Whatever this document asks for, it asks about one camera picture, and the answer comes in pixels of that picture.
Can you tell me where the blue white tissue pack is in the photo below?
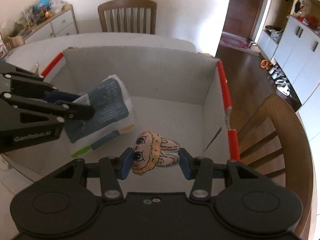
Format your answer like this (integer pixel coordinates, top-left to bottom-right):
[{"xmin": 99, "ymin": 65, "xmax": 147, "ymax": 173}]
[{"xmin": 64, "ymin": 75, "xmax": 136, "ymax": 158}]

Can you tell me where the red white cardboard box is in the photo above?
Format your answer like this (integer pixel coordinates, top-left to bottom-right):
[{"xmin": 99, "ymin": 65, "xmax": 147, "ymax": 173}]
[{"xmin": 4, "ymin": 45, "xmax": 241, "ymax": 181}]

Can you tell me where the white drawer sideboard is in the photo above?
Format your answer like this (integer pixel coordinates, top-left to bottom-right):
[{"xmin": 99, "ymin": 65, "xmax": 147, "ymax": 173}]
[{"xmin": 3, "ymin": 4, "xmax": 78, "ymax": 48}]

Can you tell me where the wooden chair right side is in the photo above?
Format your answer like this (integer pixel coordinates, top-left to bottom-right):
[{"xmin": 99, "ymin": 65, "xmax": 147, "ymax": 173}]
[{"xmin": 237, "ymin": 94, "xmax": 315, "ymax": 239}]

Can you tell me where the wooden chair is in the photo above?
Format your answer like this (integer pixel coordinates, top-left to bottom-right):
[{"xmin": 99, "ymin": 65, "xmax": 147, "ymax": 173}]
[
  {"xmin": 98, "ymin": 0, "xmax": 157, "ymax": 35},
  {"xmin": 237, "ymin": 94, "xmax": 315, "ymax": 239}
]

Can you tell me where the wooden chair far side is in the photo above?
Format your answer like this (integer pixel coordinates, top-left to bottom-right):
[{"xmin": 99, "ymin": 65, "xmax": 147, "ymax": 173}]
[{"xmin": 98, "ymin": 0, "xmax": 157, "ymax": 35}]

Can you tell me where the orange slippers pair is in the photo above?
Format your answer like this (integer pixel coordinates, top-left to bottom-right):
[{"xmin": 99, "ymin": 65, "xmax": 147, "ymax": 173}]
[{"xmin": 260, "ymin": 60, "xmax": 273, "ymax": 70}]

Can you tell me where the patterned door rug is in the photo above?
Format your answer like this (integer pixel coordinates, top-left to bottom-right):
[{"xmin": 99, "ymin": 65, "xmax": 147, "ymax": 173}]
[{"xmin": 219, "ymin": 31, "xmax": 261, "ymax": 56}]

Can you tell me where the brown entrance door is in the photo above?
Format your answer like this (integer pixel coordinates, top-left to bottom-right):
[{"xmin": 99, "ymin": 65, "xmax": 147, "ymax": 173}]
[{"xmin": 223, "ymin": 0, "xmax": 264, "ymax": 38}]

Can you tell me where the white wall cabinet unit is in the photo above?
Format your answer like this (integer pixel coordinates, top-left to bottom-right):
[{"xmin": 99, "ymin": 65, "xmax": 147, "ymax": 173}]
[{"xmin": 258, "ymin": 0, "xmax": 319, "ymax": 103}]

